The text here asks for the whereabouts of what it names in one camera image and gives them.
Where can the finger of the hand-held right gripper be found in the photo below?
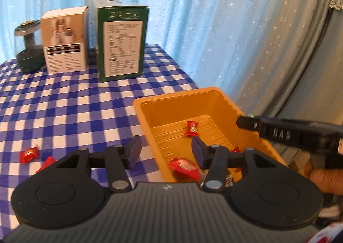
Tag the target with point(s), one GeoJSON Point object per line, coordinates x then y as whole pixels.
{"type": "Point", "coordinates": [248, 123]}

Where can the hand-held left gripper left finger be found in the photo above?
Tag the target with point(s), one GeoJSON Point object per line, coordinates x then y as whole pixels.
{"type": "Point", "coordinates": [134, 152]}

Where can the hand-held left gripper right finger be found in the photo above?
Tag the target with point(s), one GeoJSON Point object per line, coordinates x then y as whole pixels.
{"type": "Point", "coordinates": [198, 152]}

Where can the red white candy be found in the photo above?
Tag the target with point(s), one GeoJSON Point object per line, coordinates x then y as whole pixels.
{"type": "Point", "coordinates": [192, 128]}

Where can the orange plastic tray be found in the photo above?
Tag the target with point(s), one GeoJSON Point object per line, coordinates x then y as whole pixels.
{"type": "Point", "coordinates": [171, 114]}

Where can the person's right hand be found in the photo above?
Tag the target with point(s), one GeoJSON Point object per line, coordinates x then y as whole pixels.
{"type": "Point", "coordinates": [330, 180]}

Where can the blue white checkered tablecloth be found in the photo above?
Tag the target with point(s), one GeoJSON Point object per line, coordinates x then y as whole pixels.
{"type": "Point", "coordinates": [80, 111]}

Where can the grey curtain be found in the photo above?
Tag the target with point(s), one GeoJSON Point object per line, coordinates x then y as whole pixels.
{"type": "Point", "coordinates": [308, 71]}

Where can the small red snack packet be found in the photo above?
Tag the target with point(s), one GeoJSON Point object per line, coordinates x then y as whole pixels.
{"type": "Point", "coordinates": [46, 164]}

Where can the small red candy packet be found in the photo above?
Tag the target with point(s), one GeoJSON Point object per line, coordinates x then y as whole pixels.
{"type": "Point", "coordinates": [29, 155]}

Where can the red white printed cloth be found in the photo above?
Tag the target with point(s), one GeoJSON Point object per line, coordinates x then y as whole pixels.
{"type": "Point", "coordinates": [325, 233]}

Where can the green cardboard box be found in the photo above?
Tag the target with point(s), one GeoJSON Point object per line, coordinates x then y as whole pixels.
{"type": "Point", "coordinates": [122, 42]}

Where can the blue star curtain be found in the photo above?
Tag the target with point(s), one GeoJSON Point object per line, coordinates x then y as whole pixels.
{"type": "Point", "coordinates": [201, 18]}

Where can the white cardboard box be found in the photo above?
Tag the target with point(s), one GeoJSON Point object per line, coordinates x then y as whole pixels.
{"type": "Point", "coordinates": [67, 42]}

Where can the glass jar with dark base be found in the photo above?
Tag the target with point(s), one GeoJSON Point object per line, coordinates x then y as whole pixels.
{"type": "Point", "coordinates": [28, 55]}

